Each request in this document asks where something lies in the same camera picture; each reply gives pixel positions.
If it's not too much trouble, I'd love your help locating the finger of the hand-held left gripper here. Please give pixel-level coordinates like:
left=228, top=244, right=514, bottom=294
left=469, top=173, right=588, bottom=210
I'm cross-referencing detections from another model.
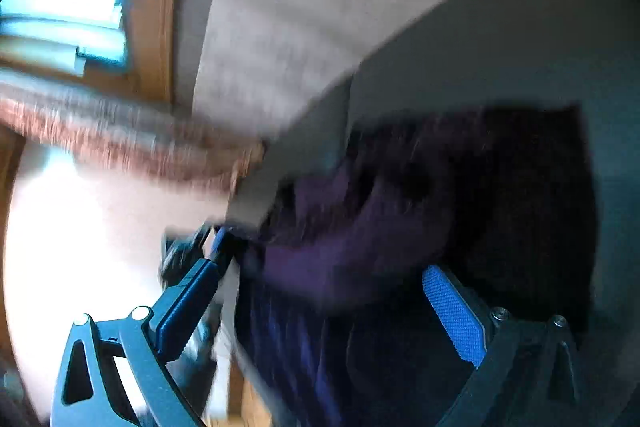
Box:
left=159, top=224, right=236, bottom=290

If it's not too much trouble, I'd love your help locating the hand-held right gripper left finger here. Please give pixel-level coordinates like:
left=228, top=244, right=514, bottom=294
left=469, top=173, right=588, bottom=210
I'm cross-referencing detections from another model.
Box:
left=50, top=257, right=233, bottom=427

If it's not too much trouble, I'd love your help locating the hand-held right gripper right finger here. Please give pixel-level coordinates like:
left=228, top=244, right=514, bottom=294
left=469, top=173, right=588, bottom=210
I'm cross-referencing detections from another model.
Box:
left=421, top=263, right=586, bottom=427

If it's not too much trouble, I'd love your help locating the dark purple garment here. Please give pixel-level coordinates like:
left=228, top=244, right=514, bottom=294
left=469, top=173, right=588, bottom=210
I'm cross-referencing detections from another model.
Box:
left=232, top=104, right=601, bottom=427

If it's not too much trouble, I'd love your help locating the red floral patterned curtain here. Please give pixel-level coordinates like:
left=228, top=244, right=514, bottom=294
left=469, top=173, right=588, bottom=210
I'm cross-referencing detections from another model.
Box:
left=0, top=77, right=268, bottom=188

